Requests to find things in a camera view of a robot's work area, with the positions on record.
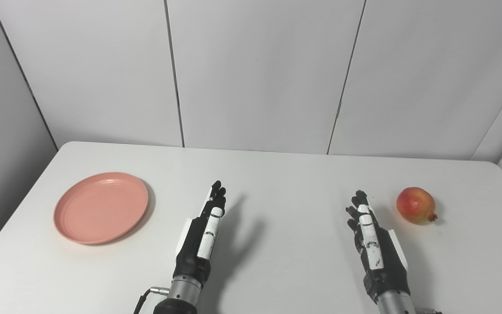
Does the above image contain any red yellow pomegranate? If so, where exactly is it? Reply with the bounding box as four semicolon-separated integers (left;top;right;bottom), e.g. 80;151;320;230
396;187;438;224

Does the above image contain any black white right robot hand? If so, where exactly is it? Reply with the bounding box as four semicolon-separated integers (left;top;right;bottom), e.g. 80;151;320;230
346;190;410;302

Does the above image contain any pink round plate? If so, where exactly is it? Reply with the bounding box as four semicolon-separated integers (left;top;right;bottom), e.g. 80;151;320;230
53;172;149;245

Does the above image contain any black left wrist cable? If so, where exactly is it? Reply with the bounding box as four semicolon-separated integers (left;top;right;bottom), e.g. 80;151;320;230
133;286;170;314

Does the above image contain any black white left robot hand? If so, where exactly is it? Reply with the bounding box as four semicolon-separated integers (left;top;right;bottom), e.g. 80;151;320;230
173;180;227;284

